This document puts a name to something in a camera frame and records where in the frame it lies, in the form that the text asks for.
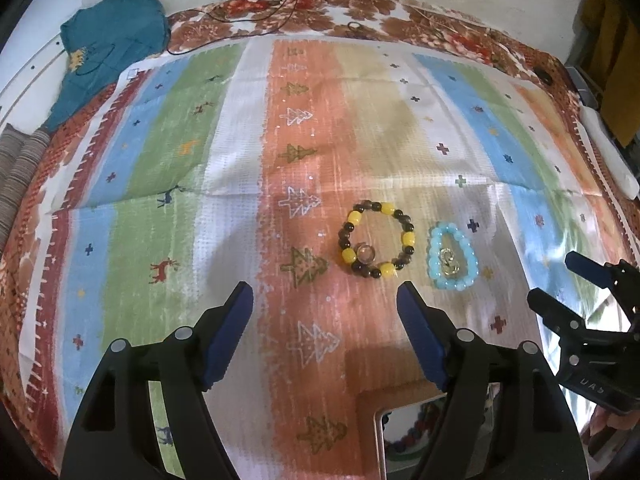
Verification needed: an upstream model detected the small black object on bed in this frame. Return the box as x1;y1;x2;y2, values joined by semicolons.
534;66;553;86

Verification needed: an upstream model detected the floral red brown bedsheet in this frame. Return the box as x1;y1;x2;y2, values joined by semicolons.
0;0;640;480

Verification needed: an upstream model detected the gold charm pendant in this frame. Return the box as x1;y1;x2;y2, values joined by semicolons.
438;247;461;278

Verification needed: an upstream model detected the light blue bead bracelet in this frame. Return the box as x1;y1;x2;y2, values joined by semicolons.
425;220;482;291

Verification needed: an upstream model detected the dark red bead bracelet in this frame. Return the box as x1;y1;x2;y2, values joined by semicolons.
382;401;446;453

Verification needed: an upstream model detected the teal blue garment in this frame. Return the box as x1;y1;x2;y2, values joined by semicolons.
41;0;170;133

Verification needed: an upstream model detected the yellow and brown bead bracelet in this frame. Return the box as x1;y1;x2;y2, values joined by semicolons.
336;199;418;280

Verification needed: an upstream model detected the rose gold metal tin box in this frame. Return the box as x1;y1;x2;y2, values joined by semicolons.
357;380;446;479

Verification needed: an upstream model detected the striped grey brown pillow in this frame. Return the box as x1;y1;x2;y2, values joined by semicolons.
1;125;50;249

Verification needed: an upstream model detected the white bolster pillow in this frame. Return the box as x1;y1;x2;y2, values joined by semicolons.
579;105;639;200

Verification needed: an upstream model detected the colourful striped cloth mat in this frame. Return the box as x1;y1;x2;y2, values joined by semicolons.
16;39;640;480

